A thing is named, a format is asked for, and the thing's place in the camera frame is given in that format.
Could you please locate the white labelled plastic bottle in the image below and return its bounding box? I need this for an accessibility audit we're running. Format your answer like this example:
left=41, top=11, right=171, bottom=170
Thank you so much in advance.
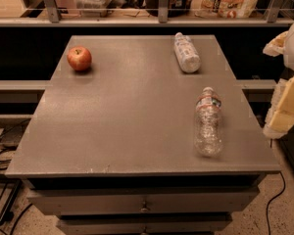
left=173, top=32, right=201, bottom=73

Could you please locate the black cable right floor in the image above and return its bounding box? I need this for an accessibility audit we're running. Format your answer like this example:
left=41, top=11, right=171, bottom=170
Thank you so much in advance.
left=265, top=171, right=287, bottom=235

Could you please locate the grey metal shelf rail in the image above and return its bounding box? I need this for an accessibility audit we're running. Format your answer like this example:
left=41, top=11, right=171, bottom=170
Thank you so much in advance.
left=0, top=0, right=294, bottom=27

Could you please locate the grey drawer cabinet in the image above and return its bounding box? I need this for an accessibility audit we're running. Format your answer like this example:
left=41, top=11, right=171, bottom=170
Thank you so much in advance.
left=4, top=34, right=282, bottom=235

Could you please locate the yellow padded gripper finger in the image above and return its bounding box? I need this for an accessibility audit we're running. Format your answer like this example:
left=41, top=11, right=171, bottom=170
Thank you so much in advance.
left=263, top=76, right=294, bottom=139
left=263, top=31, right=288, bottom=57

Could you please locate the grey drawer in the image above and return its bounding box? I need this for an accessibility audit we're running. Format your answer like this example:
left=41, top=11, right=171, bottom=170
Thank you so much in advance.
left=27, top=187, right=259, bottom=215
left=57, top=213, right=232, bottom=235

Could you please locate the red apple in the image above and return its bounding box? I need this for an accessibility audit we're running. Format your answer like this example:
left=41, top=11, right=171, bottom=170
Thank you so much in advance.
left=67, top=46, right=92, bottom=71

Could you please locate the lower grey drawer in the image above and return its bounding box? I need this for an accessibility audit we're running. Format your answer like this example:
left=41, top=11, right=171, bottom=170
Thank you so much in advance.
left=57, top=213, right=232, bottom=235

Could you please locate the upper grey drawer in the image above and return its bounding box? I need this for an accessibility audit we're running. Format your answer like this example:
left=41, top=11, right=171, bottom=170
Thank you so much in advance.
left=27, top=187, right=259, bottom=215

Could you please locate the metal drawer knob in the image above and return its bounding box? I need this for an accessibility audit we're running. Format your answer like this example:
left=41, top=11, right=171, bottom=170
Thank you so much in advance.
left=140, top=202, right=150, bottom=213

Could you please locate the black power adapter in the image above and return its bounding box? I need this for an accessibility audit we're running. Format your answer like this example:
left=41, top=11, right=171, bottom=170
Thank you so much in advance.
left=0, top=125, right=25, bottom=149

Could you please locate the clear empty water bottle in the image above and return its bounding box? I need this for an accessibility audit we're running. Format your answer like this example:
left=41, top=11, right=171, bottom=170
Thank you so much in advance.
left=194, top=87, right=222, bottom=158

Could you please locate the black metal stand leg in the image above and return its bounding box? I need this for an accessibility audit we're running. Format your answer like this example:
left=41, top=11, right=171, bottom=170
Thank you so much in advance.
left=0, top=180, right=22, bottom=226

